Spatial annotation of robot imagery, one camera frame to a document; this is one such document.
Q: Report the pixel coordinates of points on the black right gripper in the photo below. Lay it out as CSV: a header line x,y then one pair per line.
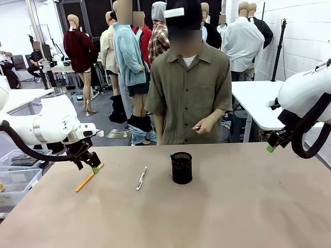
x,y
280,138

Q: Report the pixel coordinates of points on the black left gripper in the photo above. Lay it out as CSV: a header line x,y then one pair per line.
x,y
78,149

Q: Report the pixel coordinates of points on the small red-tipped pen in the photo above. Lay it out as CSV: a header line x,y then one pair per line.
x,y
195,128

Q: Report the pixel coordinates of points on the person's left forearm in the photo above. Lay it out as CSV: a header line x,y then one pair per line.
x,y
217,115

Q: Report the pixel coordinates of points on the person's right forearm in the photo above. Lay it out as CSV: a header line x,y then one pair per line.
x,y
159,129

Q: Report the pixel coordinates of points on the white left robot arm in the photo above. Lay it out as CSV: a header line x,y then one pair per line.
x,y
49,121

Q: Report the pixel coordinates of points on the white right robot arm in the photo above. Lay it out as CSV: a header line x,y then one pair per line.
x,y
302,93

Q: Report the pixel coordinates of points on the silver pen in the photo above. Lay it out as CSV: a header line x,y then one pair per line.
x,y
141,179

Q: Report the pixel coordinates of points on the black mesh pen holder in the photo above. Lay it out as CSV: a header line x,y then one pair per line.
x,y
182,169

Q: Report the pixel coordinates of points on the person's left hand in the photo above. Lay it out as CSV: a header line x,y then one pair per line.
x,y
206,126

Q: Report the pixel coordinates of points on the yellow pencil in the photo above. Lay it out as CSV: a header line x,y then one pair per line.
x,y
85,182

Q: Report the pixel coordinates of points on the large white table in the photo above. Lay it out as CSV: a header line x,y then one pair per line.
x,y
256,103

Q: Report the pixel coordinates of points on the black trousers pile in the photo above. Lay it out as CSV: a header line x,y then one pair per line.
x,y
117,109

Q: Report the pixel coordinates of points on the dropped blue jeans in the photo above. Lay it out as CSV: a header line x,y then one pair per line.
x,y
142,131

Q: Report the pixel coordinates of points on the clear plastic bin with clutter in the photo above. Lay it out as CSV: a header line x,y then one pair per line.
x,y
23,157

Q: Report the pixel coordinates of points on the clear plastic storage bin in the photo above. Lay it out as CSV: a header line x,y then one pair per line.
x,y
18,183

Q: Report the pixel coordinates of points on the white side table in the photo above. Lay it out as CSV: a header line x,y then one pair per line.
x,y
20,98

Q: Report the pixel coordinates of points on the person in olive shirt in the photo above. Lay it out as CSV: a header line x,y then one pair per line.
x,y
188,98

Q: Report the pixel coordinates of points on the black tripod stand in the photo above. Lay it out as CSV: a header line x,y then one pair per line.
x,y
278,51

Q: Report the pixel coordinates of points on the background workbench with equipment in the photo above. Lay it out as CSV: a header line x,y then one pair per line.
x,y
55,69

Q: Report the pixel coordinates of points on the mannequin in white shirt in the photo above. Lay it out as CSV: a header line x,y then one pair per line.
x,y
243,44

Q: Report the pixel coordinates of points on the mannequin in burgundy sweater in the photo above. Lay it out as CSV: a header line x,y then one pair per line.
x,y
78,51

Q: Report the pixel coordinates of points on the seated person in black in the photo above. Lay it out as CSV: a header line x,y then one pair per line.
x,y
36,62

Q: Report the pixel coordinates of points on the mannequin in light blue fleece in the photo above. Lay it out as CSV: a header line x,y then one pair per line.
x,y
128,56

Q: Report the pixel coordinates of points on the mannequin in black coat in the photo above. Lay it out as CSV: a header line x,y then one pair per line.
x,y
265,32

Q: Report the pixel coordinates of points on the mannequin in beige jacket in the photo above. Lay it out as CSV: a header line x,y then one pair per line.
x,y
107,49

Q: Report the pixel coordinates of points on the mannequin in black jacket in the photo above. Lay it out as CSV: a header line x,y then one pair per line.
x,y
212,33

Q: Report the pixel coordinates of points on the mannequin in red jacket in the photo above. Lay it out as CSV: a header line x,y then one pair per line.
x,y
144,38

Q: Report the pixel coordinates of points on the mannequin in plaid hooded shirt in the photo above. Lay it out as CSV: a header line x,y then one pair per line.
x,y
159,38

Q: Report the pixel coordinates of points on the black cap with white label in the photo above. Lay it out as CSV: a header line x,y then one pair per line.
x,y
183,13

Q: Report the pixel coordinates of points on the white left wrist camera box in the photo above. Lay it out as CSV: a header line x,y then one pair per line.
x,y
88,131

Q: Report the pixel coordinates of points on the metal mannequin base plate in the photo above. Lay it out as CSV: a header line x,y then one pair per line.
x,y
120,133

